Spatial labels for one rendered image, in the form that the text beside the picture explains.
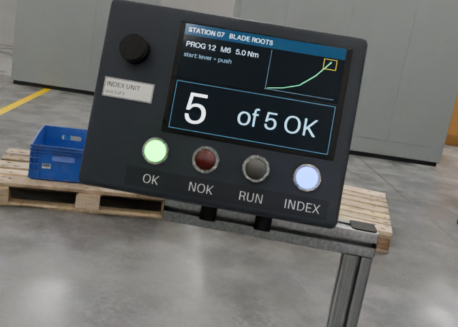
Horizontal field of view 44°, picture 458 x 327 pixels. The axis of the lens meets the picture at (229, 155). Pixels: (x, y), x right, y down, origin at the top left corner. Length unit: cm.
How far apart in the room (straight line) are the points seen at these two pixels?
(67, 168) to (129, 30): 307
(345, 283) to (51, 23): 759
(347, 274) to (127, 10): 36
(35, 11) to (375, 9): 434
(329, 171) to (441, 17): 635
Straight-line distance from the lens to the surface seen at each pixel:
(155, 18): 59
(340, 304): 67
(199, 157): 55
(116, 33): 59
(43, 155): 363
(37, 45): 816
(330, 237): 65
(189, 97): 57
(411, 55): 678
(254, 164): 55
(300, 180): 55
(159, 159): 56
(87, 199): 357
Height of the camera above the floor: 125
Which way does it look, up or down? 13 degrees down
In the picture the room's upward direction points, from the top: 9 degrees clockwise
